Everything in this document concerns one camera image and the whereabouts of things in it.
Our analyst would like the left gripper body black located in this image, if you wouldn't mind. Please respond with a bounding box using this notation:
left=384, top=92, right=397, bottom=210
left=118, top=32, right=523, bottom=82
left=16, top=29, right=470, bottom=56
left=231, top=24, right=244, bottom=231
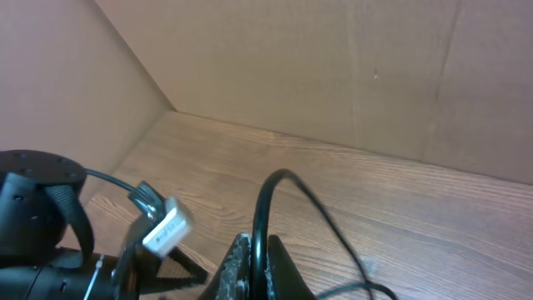
left=112, top=216, right=165, bottom=300

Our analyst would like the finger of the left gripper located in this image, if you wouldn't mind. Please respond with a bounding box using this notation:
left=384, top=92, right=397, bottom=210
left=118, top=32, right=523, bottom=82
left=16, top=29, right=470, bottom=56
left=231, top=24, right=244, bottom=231
left=155, top=247, right=208, bottom=293

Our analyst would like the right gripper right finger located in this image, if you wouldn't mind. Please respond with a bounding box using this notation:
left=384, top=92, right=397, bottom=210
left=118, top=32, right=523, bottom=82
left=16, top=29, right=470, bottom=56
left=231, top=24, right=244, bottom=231
left=267, top=235, right=316, bottom=300

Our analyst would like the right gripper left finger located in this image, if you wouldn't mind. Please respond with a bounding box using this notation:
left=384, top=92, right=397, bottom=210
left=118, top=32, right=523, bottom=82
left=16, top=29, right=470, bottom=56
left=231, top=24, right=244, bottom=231
left=198, top=232, right=251, bottom=300

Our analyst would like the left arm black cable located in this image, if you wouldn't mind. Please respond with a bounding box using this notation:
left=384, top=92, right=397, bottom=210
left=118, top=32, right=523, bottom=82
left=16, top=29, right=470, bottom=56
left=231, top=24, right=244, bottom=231
left=82, top=167, right=137, bottom=193

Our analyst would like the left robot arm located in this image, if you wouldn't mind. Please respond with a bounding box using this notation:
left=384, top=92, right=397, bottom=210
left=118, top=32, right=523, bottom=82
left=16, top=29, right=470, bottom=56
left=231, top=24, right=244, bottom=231
left=1, top=150, right=207, bottom=299

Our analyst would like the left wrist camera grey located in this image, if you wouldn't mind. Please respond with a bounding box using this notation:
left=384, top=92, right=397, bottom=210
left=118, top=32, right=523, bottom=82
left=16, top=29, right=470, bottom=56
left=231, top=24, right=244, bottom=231
left=127, top=181, right=193, bottom=258

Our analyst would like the black usb cable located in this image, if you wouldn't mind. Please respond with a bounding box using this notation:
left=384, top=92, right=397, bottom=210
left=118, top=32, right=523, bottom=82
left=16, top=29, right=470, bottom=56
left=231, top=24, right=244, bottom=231
left=249, top=167, right=399, bottom=300

